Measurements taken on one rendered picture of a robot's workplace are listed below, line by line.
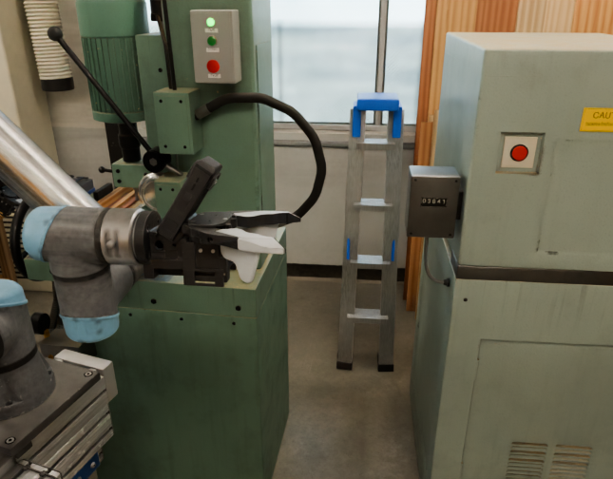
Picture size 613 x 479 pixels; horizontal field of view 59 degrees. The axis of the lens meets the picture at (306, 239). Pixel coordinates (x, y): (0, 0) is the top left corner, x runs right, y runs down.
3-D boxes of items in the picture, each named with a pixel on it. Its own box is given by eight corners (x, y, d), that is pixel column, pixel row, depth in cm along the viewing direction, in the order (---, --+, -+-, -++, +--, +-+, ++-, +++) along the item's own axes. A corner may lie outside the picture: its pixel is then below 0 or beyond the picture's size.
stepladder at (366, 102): (337, 352, 255) (345, 91, 219) (392, 355, 253) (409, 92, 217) (335, 371, 240) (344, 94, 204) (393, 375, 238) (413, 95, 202)
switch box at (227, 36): (202, 79, 135) (198, 9, 129) (241, 80, 134) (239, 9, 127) (194, 83, 130) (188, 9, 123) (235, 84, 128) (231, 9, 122)
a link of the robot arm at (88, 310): (139, 308, 86) (129, 244, 81) (107, 350, 75) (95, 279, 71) (91, 305, 86) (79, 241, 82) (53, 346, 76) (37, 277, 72)
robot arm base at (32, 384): (10, 430, 95) (-3, 383, 91) (-52, 408, 100) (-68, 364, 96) (72, 377, 108) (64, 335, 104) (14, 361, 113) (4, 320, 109)
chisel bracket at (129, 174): (125, 184, 166) (122, 157, 163) (169, 186, 164) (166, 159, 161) (114, 192, 160) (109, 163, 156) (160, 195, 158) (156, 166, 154)
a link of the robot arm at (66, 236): (56, 251, 79) (45, 195, 76) (129, 254, 78) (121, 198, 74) (25, 276, 72) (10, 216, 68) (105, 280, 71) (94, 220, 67)
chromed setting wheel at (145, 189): (143, 212, 153) (138, 168, 148) (185, 214, 151) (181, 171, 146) (139, 216, 150) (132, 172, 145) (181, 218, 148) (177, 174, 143)
